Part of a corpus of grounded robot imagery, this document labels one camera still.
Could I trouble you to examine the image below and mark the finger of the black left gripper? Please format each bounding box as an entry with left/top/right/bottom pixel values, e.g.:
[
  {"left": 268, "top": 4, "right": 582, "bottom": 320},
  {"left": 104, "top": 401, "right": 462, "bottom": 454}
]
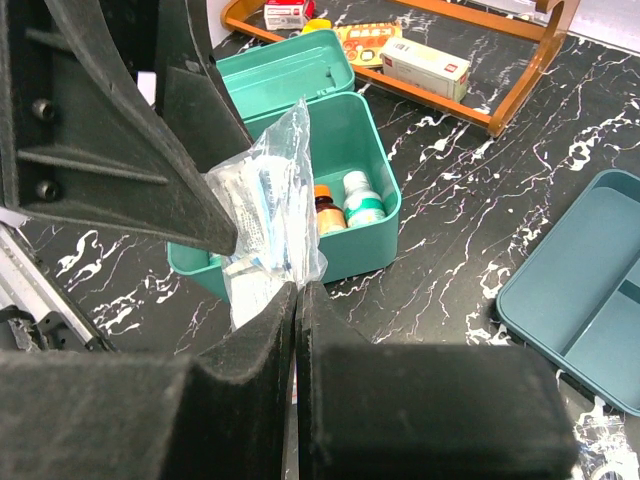
[
  {"left": 155, "top": 0, "right": 253, "bottom": 173},
  {"left": 1, "top": 1, "right": 237, "bottom": 254}
]

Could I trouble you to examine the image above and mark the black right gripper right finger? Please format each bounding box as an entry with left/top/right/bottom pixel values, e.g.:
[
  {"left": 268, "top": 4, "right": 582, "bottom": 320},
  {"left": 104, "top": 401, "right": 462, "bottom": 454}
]
[{"left": 295, "top": 282, "right": 578, "bottom": 479}]

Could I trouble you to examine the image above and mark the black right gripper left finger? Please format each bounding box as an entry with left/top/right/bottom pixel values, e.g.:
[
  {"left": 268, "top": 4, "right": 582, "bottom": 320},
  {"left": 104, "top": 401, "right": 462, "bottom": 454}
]
[{"left": 1, "top": 283, "right": 297, "bottom": 479}]

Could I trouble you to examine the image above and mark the white gauze packet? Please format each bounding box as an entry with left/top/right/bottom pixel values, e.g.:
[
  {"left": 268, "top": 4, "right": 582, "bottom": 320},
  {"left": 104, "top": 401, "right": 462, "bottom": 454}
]
[{"left": 204, "top": 99, "right": 328, "bottom": 329}]

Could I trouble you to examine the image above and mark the brown glass medicine bottle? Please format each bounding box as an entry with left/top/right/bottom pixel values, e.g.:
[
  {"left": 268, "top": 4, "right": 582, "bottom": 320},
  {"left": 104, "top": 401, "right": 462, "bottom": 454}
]
[{"left": 314, "top": 184, "right": 347, "bottom": 235}]

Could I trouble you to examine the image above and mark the teal medicine kit box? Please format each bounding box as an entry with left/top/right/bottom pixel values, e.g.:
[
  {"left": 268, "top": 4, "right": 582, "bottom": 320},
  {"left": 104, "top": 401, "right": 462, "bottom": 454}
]
[{"left": 167, "top": 28, "right": 403, "bottom": 304}]

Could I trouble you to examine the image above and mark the white bottle green label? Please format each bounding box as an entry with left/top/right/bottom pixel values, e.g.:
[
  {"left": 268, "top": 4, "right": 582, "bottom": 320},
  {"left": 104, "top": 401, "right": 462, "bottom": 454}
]
[{"left": 343, "top": 170, "right": 386, "bottom": 228}]

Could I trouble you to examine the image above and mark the red white medicine box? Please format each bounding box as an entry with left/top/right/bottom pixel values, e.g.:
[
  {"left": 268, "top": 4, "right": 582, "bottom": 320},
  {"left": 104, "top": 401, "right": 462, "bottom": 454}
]
[{"left": 263, "top": 0, "right": 315, "bottom": 31}]

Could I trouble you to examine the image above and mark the cream medicine box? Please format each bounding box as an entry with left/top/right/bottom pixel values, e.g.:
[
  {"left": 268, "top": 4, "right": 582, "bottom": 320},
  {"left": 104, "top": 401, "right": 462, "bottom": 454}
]
[{"left": 380, "top": 37, "right": 470, "bottom": 103}]

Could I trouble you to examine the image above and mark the orange spiral notebook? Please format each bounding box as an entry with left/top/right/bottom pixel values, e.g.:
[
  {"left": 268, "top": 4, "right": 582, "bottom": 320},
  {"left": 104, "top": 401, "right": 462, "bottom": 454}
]
[{"left": 333, "top": 21, "right": 403, "bottom": 68}]

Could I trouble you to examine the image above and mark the dark blue divided tray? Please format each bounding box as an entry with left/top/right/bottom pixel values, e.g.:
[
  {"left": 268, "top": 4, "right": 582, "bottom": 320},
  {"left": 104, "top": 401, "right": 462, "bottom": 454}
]
[{"left": 496, "top": 169, "right": 639, "bottom": 415}]

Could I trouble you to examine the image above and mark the wooden shelf rack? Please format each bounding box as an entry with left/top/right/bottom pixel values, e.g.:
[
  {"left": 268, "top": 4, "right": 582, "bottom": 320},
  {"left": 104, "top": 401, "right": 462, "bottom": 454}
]
[{"left": 220, "top": 0, "right": 581, "bottom": 139}]

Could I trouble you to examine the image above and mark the aluminium frame rail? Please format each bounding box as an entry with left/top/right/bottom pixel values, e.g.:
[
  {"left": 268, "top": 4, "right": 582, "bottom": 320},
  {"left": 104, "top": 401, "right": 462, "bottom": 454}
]
[{"left": 1, "top": 223, "right": 116, "bottom": 353}]

